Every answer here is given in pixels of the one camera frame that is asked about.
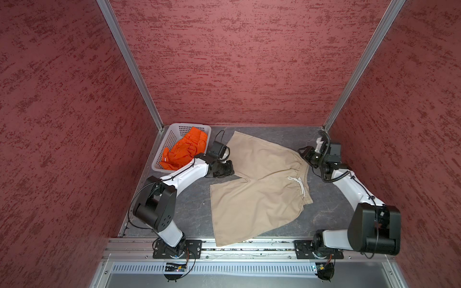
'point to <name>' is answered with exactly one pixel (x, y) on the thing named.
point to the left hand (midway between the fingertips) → (232, 176)
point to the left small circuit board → (172, 267)
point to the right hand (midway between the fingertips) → (298, 153)
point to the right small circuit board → (325, 270)
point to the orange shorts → (192, 144)
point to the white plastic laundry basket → (174, 132)
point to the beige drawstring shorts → (278, 186)
